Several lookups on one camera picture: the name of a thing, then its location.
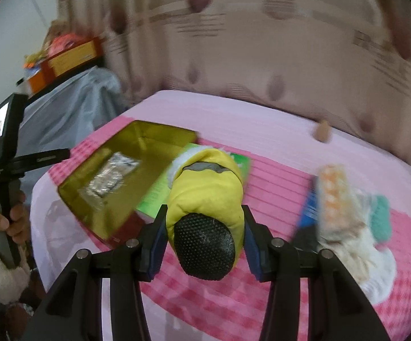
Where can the yellow plush toy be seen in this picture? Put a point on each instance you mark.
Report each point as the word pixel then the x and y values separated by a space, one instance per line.
pixel 35 57

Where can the small brown object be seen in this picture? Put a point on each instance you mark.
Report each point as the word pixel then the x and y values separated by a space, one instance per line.
pixel 321 132

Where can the gold tin box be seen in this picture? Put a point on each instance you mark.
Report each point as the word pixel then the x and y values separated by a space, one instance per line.
pixel 148 145

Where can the white sock with red trim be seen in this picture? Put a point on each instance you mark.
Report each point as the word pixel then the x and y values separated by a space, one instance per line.
pixel 368 266

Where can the teal cloth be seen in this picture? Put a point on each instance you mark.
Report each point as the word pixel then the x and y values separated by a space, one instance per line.
pixel 381 216

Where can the dark blue plastic packet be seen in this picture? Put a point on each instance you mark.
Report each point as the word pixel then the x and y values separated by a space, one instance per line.
pixel 306 213

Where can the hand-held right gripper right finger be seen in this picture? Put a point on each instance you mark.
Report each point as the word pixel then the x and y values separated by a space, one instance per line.
pixel 255 252

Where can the person's left hand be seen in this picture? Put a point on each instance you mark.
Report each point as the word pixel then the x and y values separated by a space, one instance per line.
pixel 17 216

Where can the orange snack bag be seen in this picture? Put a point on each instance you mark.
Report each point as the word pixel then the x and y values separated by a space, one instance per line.
pixel 65 41

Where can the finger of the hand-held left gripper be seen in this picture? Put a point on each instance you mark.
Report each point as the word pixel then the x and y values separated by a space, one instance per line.
pixel 49 158

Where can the yellow plush slipper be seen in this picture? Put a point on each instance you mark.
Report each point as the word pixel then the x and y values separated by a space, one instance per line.
pixel 205 191

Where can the red and yellow box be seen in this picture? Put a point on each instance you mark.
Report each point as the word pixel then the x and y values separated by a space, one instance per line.
pixel 72 57

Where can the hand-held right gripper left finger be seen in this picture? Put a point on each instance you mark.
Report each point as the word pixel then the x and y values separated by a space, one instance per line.
pixel 155 248

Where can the orange box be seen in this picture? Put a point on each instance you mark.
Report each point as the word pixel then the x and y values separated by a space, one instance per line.
pixel 40 81

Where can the beige leaf print curtain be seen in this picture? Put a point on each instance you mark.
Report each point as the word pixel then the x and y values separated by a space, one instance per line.
pixel 262 60

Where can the clear plastic packet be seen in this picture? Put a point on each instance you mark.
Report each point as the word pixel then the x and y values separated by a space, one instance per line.
pixel 109 176

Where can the pink checked tablecloth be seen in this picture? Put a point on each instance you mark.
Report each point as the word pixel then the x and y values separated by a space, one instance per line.
pixel 262 128

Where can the green tissue pack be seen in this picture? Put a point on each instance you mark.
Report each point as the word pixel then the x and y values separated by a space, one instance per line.
pixel 154 193

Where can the pale blue plastic cover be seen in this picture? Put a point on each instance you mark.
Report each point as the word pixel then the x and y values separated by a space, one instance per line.
pixel 67 106

